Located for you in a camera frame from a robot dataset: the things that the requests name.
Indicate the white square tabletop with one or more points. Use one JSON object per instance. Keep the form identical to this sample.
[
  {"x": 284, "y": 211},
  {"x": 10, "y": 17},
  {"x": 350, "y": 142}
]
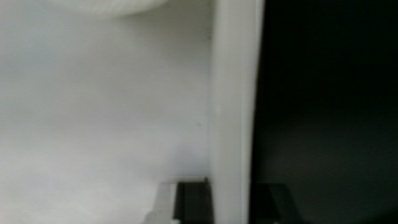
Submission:
[{"x": 126, "y": 102}]

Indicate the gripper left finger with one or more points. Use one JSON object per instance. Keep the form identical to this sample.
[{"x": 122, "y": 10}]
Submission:
[{"x": 183, "y": 205}]

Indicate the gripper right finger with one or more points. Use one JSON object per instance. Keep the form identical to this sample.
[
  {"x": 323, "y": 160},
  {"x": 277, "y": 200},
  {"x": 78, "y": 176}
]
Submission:
[{"x": 273, "y": 205}]

